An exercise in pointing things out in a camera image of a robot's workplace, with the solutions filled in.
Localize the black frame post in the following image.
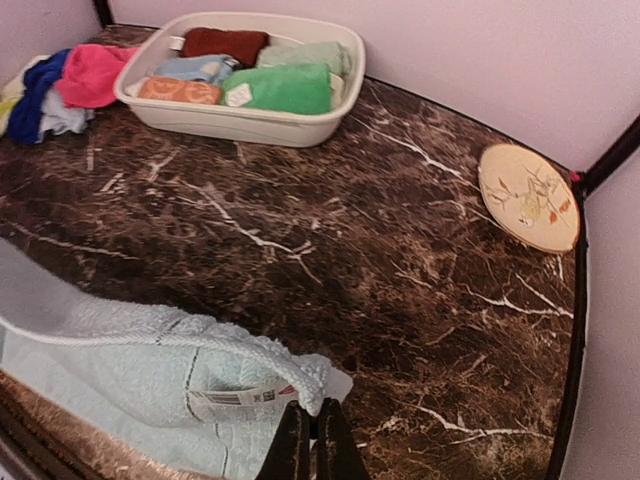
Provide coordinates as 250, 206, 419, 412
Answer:
580, 115, 640, 198
92, 0, 115, 28

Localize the yellow lemon print cloth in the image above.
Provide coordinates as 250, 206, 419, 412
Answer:
0, 55, 49, 137

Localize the black front table rail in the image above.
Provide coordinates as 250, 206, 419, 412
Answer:
545, 184, 589, 480

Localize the rolled maroon towel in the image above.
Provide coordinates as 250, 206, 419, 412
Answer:
180, 27, 270, 68

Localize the small pale blue cloth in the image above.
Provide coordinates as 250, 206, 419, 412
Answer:
39, 87, 95, 141

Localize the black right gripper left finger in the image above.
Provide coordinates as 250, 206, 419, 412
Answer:
256, 401, 310, 480

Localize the pink towel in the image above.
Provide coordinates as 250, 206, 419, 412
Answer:
55, 44, 138, 109

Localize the large light blue towel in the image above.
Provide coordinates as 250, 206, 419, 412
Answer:
1, 243, 353, 479

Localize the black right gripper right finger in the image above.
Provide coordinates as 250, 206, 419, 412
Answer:
316, 398, 369, 480

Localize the dark blue towel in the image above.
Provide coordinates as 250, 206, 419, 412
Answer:
6, 49, 70, 145

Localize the white plastic basin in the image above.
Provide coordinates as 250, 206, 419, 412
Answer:
114, 11, 366, 148

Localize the rolled pale green towel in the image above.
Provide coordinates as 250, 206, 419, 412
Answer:
256, 41, 352, 77

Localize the rolled orange patterned towel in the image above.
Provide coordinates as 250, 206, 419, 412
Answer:
124, 77, 223, 105

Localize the black left frame post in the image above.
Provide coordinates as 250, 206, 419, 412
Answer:
92, 0, 115, 28

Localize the black right frame post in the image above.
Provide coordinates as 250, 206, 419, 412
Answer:
580, 115, 640, 198

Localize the rolled light blue towel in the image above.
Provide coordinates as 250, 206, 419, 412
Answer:
153, 54, 242, 87

